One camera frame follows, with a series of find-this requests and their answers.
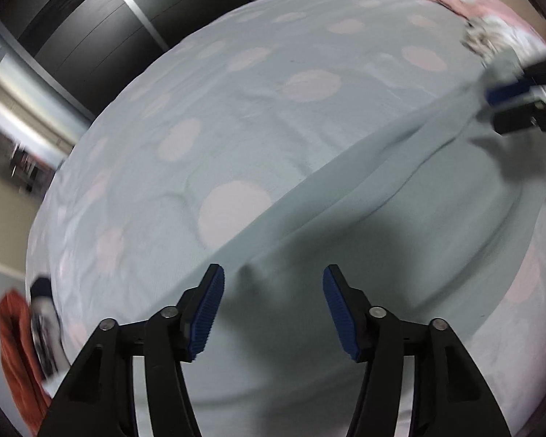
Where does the light blue-grey garment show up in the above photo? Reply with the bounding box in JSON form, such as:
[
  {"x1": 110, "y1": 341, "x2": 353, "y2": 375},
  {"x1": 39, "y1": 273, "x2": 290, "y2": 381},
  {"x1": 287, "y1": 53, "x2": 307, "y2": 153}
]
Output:
[{"x1": 181, "y1": 49, "x2": 546, "y2": 402}]

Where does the pink floral duvet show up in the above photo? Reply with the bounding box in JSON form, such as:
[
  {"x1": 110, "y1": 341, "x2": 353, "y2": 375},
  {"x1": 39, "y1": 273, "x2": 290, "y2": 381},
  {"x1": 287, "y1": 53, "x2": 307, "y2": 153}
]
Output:
[{"x1": 427, "y1": 0, "x2": 546, "y2": 65}]

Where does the rust red fleece garment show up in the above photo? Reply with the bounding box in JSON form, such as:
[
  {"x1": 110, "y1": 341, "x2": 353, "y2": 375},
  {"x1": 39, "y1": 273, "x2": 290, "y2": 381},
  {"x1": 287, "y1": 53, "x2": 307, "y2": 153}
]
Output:
[{"x1": 0, "y1": 289, "x2": 51, "y2": 436}]

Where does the black floral folded garment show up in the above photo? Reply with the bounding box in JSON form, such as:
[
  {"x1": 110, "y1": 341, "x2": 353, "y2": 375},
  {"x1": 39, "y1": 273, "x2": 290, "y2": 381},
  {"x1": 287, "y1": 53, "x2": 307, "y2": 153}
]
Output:
[{"x1": 29, "y1": 276, "x2": 70, "y2": 380}]

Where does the polka dot bed sheet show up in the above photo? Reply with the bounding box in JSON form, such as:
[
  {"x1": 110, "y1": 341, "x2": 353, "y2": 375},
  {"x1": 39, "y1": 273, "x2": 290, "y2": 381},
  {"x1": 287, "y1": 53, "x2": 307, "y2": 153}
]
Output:
[{"x1": 26, "y1": 0, "x2": 546, "y2": 436}]

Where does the dark sliding wardrobe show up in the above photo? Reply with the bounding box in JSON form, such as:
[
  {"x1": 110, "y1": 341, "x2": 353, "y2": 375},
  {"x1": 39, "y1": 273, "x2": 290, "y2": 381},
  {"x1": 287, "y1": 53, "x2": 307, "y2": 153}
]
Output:
[{"x1": 1, "y1": 0, "x2": 249, "y2": 114}]

